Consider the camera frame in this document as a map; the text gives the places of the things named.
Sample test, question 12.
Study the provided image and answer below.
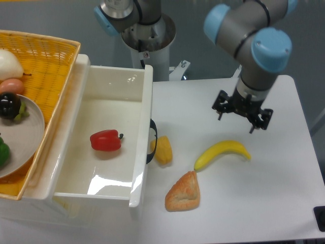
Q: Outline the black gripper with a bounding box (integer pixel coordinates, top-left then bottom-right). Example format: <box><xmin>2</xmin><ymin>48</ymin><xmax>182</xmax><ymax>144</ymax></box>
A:
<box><xmin>212</xmin><ymin>88</ymin><xmax>273</xmax><ymax>134</ymax></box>

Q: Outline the red bell pepper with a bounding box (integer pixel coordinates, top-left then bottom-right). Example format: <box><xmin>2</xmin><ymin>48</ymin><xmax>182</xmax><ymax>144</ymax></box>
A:
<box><xmin>90</xmin><ymin>130</ymin><xmax>124</xmax><ymax>152</ymax></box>

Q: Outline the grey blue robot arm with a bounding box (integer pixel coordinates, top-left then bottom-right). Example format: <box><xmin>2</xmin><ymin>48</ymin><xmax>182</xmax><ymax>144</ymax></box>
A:
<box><xmin>94</xmin><ymin>1</ymin><xmax>297</xmax><ymax>130</ymax></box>

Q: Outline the yellow bell pepper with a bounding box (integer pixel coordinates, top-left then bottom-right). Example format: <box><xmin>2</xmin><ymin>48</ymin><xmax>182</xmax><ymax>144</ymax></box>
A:
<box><xmin>149</xmin><ymin>135</ymin><xmax>173</xmax><ymax>166</ymax></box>

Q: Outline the open white drawer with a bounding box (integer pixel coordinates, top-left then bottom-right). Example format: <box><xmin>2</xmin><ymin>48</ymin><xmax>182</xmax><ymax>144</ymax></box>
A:
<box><xmin>54</xmin><ymin>65</ymin><xmax>153</xmax><ymax>208</ymax></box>

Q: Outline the white drawer cabinet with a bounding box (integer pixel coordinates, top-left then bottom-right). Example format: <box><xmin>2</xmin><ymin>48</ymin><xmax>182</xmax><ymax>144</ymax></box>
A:
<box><xmin>0</xmin><ymin>53</ymin><xmax>143</xmax><ymax>227</ymax></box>

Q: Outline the green bell pepper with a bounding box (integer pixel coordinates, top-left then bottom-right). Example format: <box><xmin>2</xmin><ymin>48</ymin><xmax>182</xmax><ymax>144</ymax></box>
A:
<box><xmin>0</xmin><ymin>137</ymin><xmax>10</xmax><ymax>167</ymax></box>

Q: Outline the yellow banana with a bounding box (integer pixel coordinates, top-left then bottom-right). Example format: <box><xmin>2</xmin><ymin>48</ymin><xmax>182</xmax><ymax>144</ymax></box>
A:
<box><xmin>193</xmin><ymin>140</ymin><xmax>251</xmax><ymax>171</ymax></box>

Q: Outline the triangular pastry bread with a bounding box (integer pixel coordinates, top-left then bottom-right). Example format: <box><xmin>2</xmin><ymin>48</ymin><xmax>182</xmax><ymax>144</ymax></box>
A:
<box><xmin>165</xmin><ymin>171</ymin><xmax>201</xmax><ymax>211</ymax></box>

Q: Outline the black corner object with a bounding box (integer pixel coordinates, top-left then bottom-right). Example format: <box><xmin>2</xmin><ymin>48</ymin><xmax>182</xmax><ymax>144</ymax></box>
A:
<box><xmin>313</xmin><ymin>206</ymin><xmax>325</xmax><ymax>232</ymax></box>

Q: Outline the yellow wicker basket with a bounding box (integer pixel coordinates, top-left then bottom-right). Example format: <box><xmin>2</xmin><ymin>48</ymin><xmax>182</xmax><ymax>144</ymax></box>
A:
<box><xmin>1</xmin><ymin>30</ymin><xmax>81</xmax><ymax>201</ymax></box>

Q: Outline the grey plate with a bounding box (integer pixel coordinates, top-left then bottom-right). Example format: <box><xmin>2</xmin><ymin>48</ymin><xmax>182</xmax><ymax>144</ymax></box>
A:
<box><xmin>1</xmin><ymin>96</ymin><xmax>45</xmax><ymax>178</ymax></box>

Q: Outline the dark purple eggplant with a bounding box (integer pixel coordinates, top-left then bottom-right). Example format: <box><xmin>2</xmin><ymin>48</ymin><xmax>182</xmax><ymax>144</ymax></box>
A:
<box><xmin>1</xmin><ymin>91</ymin><xmax>29</xmax><ymax>121</ymax></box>

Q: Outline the white pear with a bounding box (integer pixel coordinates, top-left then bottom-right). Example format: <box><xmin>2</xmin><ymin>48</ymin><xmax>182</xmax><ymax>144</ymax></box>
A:
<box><xmin>1</xmin><ymin>49</ymin><xmax>31</xmax><ymax>81</ymax></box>

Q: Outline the black drawer handle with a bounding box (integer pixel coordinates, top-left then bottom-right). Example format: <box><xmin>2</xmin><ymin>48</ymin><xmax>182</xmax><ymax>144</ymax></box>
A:
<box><xmin>146</xmin><ymin>118</ymin><xmax>158</xmax><ymax>165</ymax></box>

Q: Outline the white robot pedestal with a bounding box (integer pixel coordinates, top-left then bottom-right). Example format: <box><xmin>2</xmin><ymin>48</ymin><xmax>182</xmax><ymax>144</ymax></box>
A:
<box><xmin>121</xmin><ymin>14</ymin><xmax>190</xmax><ymax>81</ymax></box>

